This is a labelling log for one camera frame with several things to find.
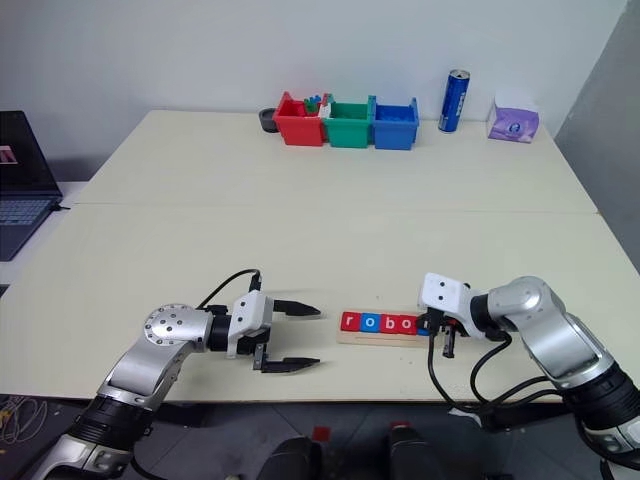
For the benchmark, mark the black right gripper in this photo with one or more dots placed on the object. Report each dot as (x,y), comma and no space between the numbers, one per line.
(457,330)

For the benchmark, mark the blue letter t block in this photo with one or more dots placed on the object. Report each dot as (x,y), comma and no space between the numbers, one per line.
(423,327)

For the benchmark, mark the red letter o block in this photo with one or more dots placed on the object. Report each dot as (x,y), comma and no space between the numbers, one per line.
(407,325)

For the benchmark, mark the purple tissue pack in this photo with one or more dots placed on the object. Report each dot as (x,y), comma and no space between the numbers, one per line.
(514,125)

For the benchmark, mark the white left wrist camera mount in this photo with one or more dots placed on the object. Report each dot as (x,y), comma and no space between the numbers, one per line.
(250,315)

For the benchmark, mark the red plastic bin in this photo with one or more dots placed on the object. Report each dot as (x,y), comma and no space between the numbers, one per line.
(300,130)

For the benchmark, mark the blue letter o block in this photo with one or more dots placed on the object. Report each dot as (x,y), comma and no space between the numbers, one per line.
(369,323)

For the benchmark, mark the green toy brick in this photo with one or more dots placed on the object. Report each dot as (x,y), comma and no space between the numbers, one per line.
(311,106)

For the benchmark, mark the blue plastic bin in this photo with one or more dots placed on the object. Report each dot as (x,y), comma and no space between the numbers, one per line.
(395,134)

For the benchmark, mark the dark round bowl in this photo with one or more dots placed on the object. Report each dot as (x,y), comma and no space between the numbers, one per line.
(267,120)

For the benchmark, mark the red letter r block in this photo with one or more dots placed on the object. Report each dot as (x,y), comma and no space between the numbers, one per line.
(350,322)

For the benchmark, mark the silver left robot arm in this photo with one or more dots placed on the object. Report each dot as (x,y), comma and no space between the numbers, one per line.
(165,335)

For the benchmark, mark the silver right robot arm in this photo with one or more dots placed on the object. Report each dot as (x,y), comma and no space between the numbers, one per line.
(550,330)

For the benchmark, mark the dark laptop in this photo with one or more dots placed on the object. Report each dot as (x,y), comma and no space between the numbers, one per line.
(22,200)

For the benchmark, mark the blue drink can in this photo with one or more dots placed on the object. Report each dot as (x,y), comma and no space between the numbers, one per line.
(454,102)

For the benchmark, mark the green plastic bin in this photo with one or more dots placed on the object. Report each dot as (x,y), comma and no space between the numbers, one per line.
(350,132)

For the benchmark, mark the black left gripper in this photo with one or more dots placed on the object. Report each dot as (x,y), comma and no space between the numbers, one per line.
(260,345)

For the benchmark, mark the wooden letter tray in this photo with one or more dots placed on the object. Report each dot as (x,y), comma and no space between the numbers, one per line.
(385,340)

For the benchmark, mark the red letter b block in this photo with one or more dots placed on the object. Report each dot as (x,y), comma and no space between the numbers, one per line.
(388,324)

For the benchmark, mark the white toy brick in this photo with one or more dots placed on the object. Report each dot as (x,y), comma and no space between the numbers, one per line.
(326,111)

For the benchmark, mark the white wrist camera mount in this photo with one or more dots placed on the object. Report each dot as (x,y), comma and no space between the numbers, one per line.
(250,315)
(442,292)

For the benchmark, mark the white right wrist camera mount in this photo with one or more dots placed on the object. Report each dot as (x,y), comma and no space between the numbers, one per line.
(442,292)

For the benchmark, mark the dark rounded shape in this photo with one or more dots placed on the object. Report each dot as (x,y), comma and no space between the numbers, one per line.
(412,455)
(290,460)

